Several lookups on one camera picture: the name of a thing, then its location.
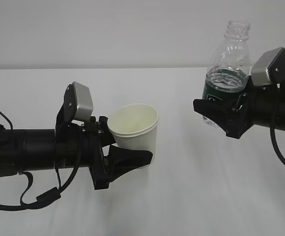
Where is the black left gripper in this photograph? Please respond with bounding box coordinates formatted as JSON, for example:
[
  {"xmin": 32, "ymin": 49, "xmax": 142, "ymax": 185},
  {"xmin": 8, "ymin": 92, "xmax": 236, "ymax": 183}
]
[{"xmin": 55, "ymin": 116, "xmax": 153, "ymax": 190}]

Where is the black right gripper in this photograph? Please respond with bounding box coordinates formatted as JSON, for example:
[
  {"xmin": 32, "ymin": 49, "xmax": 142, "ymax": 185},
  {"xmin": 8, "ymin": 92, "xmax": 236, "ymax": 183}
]
[{"xmin": 193, "ymin": 83, "xmax": 280, "ymax": 139}]

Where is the white paper cup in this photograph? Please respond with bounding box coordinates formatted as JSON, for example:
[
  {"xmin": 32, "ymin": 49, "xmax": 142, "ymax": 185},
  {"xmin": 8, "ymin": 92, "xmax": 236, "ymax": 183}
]
[{"xmin": 107, "ymin": 103, "xmax": 159, "ymax": 157}]

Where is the clear water bottle green label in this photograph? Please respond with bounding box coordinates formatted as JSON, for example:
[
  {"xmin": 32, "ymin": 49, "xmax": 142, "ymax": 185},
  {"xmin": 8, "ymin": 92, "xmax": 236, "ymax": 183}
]
[{"xmin": 202, "ymin": 20, "xmax": 252, "ymax": 128}]

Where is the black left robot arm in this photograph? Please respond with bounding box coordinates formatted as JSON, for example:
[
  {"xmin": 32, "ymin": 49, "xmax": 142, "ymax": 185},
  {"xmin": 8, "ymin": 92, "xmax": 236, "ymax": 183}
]
[{"xmin": 0, "ymin": 116, "xmax": 153, "ymax": 190}]

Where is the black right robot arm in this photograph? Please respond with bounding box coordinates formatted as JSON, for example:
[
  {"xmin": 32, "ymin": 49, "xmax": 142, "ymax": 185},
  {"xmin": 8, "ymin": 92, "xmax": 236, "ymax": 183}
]
[{"xmin": 193, "ymin": 79, "xmax": 285, "ymax": 139}]

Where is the black right camera cable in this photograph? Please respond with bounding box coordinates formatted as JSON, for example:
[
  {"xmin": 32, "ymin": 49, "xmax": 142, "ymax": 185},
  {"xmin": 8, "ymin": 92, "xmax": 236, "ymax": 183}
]
[{"xmin": 269, "ymin": 125, "xmax": 285, "ymax": 177}]

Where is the black camera cable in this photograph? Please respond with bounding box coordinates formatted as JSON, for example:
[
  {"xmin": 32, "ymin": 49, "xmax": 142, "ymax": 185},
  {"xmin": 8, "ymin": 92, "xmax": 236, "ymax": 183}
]
[
  {"xmin": 0, "ymin": 100, "xmax": 82, "ymax": 211},
  {"xmin": 269, "ymin": 125, "xmax": 285, "ymax": 177}
]

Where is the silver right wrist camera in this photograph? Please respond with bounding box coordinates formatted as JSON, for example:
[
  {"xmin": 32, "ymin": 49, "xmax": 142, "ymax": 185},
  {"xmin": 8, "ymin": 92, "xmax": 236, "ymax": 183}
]
[{"xmin": 251, "ymin": 47, "xmax": 285, "ymax": 87}]

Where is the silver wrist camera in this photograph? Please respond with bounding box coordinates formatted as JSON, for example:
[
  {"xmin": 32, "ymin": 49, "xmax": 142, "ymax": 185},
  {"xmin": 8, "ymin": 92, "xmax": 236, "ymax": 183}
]
[
  {"xmin": 251, "ymin": 47, "xmax": 285, "ymax": 87},
  {"xmin": 63, "ymin": 82, "xmax": 93, "ymax": 122}
]

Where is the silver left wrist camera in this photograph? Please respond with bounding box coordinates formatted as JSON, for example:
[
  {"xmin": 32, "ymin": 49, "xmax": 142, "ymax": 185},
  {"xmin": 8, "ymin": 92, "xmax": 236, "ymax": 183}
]
[{"xmin": 63, "ymin": 82, "xmax": 93, "ymax": 122}]

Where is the black left camera cable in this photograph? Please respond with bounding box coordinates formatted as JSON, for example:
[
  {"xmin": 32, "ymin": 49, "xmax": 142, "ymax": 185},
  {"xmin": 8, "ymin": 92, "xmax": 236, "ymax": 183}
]
[{"xmin": 0, "ymin": 100, "xmax": 82, "ymax": 211}]

